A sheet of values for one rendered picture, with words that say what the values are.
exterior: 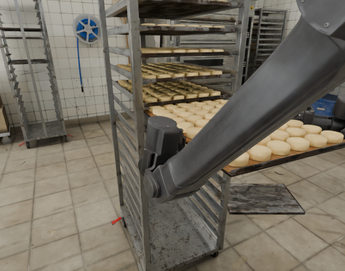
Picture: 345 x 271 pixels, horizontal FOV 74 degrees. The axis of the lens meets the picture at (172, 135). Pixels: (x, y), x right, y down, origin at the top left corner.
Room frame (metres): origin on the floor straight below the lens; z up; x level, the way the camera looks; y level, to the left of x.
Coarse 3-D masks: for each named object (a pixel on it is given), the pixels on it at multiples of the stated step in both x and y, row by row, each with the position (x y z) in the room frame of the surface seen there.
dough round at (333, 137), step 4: (324, 132) 0.56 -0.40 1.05; (328, 132) 0.56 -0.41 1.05; (332, 132) 0.56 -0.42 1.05; (336, 132) 0.56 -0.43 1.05; (328, 136) 0.54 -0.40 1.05; (332, 136) 0.53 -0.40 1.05; (336, 136) 0.53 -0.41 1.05; (340, 136) 0.53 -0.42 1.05; (328, 140) 0.53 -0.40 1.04; (332, 140) 0.53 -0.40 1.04; (336, 140) 0.53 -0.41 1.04; (340, 140) 0.53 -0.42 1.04
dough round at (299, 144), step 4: (288, 140) 0.50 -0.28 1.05; (292, 140) 0.50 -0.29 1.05; (296, 140) 0.50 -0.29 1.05; (300, 140) 0.50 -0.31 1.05; (304, 140) 0.50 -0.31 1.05; (292, 144) 0.49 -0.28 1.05; (296, 144) 0.48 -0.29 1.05; (300, 144) 0.48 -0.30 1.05; (304, 144) 0.48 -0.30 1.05; (308, 144) 0.48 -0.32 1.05; (292, 148) 0.49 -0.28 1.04; (296, 148) 0.48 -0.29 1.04; (300, 148) 0.48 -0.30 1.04; (304, 148) 0.48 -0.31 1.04; (308, 148) 0.49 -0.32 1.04
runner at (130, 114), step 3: (114, 96) 1.34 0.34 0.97; (114, 99) 1.35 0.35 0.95; (117, 99) 1.27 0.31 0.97; (117, 102) 1.28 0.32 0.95; (120, 102) 1.20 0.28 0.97; (120, 105) 1.21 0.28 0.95; (123, 105) 1.14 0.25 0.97; (123, 108) 1.15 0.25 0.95; (126, 108) 1.08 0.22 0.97; (126, 111) 1.09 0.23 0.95; (129, 111) 1.03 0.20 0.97; (129, 114) 1.04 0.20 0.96; (132, 114) 0.98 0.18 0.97; (132, 117) 0.99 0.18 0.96; (144, 126) 0.83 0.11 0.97
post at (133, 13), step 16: (128, 0) 0.81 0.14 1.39; (128, 16) 0.83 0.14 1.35; (128, 32) 0.84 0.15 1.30; (144, 128) 0.83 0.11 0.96; (144, 144) 0.82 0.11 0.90; (144, 192) 0.82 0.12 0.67; (144, 208) 0.82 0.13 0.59; (144, 224) 0.82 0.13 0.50; (144, 240) 0.81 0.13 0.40; (144, 256) 0.82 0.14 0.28
